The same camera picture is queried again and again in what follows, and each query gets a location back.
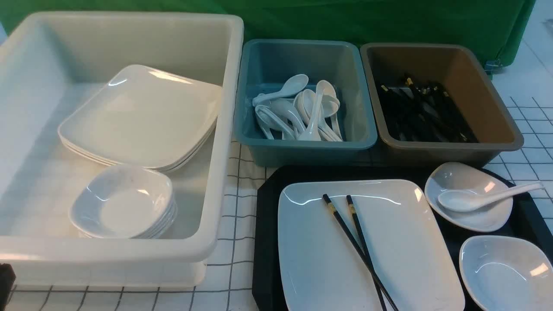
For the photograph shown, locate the black chopsticks in brown bin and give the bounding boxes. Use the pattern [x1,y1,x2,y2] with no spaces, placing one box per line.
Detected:
[375,72,479,143]

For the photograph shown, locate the stacked white square plates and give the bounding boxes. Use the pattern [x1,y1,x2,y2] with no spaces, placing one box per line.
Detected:
[57,64,223,172]

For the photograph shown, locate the white rectangular rice plate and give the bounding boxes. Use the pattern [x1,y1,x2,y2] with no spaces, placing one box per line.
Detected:
[278,179,465,311]

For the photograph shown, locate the teal plastic bin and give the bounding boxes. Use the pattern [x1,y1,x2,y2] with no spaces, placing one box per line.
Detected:
[233,39,378,167]

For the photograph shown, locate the stacked white small bowls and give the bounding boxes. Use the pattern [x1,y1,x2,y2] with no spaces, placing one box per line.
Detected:
[68,165,178,239]

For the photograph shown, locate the white bowl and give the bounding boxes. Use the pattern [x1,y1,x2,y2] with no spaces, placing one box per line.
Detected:
[424,162,513,232]
[459,235,553,311]

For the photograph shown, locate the binder clip right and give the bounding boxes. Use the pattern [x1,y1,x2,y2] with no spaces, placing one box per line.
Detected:
[483,59,504,75]

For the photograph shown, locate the black serving tray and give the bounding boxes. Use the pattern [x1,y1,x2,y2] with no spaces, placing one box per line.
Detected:
[251,165,553,311]

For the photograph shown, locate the large white plastic bin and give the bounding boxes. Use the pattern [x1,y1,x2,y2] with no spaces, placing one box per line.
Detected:
[0,11,245,290]

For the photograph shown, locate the white grid tablecloth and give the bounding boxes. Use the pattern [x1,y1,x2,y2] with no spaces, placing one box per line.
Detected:
[1,34,552,311]

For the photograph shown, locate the white spoons in teal bin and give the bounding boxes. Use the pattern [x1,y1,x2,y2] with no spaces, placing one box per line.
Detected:
[251,73,343,142]

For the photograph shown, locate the black chopstick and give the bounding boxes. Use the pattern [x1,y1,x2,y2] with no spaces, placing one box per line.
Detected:
[322,194,398,311]
[346,195,387,311]

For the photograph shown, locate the green backdrop cloth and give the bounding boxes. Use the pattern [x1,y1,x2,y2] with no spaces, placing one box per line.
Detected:
[1,0,535,79]

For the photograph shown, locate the brown plastic bin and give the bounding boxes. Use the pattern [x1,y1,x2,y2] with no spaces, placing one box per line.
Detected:
[360,43,524,167]

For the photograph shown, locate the white ceramic spoon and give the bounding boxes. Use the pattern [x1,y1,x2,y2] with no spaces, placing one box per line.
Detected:
[437,182,544,213]

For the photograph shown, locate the white bowl upper right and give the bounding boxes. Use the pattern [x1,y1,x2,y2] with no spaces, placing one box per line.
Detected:
[424,162,513,232]

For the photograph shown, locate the white bowl lower right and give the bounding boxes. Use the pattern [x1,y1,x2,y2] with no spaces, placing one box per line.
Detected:
[459,235,553,311]

